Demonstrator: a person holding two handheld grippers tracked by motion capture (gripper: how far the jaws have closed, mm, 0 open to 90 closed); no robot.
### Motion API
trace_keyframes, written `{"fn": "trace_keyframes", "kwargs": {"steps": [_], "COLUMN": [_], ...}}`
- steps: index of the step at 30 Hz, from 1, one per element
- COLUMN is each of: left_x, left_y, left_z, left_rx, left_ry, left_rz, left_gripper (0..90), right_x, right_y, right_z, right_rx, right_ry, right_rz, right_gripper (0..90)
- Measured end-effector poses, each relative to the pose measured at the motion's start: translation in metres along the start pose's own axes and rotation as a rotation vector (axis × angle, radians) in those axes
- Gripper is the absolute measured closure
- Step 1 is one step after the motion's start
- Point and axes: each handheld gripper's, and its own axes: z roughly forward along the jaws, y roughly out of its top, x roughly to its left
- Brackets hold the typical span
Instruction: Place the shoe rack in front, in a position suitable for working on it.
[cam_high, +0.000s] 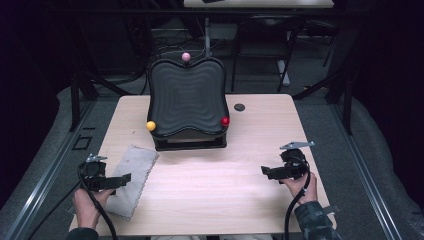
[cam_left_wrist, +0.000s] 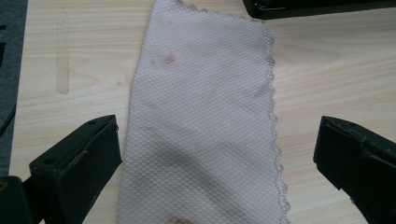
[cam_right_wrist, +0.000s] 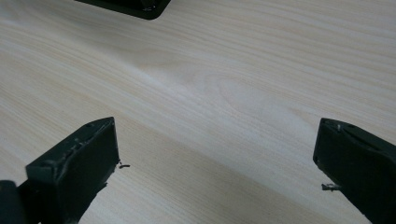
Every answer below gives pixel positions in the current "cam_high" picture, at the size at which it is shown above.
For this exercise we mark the grey tape strip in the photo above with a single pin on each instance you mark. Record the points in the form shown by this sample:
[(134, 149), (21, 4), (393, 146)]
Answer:
[(334, 209), (70, 210)]

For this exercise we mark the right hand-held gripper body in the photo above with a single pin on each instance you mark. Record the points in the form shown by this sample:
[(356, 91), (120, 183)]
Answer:
[(295, 163)]

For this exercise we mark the grey cleaning cloth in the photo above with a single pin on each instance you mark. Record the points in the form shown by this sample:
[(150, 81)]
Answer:
[(133, 180)]

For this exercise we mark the white desk leg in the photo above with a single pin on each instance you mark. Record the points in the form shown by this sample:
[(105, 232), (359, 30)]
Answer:
[(207, 40)]

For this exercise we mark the person's right hand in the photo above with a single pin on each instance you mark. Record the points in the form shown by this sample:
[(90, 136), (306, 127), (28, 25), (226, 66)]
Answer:
[(305, 190)]

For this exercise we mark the black frame stand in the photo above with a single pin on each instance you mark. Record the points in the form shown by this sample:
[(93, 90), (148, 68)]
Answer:
[(75, 100), (348, 106)]

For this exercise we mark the red ball knob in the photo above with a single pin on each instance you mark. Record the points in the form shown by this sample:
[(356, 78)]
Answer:
[(225, 121)]

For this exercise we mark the yellow ball knob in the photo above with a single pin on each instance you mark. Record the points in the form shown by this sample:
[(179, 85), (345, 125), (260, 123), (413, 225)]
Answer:
[(151, 125)]

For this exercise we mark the pink ball knob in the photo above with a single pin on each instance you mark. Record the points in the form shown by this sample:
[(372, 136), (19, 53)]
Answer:
[(186, 56)]

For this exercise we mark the person's left hand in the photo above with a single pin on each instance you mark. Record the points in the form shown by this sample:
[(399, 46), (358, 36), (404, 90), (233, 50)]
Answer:
[(86, 208)]

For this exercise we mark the dark round table grommet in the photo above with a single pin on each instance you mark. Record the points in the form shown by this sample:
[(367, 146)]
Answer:
[(239, 107)]

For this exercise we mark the white desk foot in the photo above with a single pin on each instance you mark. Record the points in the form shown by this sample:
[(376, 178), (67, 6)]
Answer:
[(283, 71)]

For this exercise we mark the metal floor rail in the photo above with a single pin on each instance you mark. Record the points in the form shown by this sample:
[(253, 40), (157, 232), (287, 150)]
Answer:
[(363, 173), (50, 173)]

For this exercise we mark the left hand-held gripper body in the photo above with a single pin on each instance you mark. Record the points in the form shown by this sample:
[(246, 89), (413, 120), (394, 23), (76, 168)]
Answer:
[(91, 170)]

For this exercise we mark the black crossbar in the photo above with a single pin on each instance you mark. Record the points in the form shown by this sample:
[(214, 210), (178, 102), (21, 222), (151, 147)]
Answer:
[(133, 12)]

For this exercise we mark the black chair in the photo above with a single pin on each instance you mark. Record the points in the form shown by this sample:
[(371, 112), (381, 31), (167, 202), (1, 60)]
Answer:
[(266, 23)]

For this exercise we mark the black wavy tray shaker machine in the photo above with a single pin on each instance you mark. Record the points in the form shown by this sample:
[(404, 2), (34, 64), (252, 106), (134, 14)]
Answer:
[(186, 96)]

